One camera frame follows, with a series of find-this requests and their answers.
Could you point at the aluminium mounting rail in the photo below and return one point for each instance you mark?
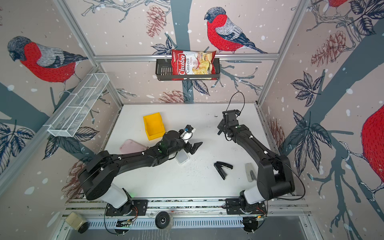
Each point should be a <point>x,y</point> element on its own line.
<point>189,207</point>

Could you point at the black wire wall basket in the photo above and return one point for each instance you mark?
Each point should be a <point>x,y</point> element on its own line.
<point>164,72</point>

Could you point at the black stapler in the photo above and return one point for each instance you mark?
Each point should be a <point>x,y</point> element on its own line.
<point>219,167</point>

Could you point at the yellow plastic bin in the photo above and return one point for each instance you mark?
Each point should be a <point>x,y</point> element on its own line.
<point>154,126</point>

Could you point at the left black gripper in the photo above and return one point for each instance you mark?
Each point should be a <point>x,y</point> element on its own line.
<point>195,147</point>

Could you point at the pink phone case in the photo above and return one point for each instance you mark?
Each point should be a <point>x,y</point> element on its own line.
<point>130,146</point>

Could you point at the white wire mesh shelf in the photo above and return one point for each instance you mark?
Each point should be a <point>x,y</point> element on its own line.
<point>81,101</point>

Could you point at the grey white rectangular box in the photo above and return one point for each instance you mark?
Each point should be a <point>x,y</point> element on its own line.
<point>181,157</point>

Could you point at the red cassava chips bag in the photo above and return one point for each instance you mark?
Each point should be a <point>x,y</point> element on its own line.
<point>187,63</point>

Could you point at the black round knob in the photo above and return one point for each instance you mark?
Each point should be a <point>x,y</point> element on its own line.
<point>163,220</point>

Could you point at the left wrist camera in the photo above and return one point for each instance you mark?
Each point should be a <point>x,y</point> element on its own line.
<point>186,135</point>

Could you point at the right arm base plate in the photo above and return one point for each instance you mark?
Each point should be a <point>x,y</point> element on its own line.
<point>235,206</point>

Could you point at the beige camera on frame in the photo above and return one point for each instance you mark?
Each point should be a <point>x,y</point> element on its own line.
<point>77,222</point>

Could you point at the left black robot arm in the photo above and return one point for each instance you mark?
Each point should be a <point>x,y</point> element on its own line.
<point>96,179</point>

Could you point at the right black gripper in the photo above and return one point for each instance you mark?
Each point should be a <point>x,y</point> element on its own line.
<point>220,125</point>

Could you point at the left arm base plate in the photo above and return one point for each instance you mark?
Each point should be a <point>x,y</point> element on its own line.
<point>131,208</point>

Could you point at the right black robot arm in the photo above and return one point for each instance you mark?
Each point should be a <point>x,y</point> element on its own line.
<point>274,176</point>

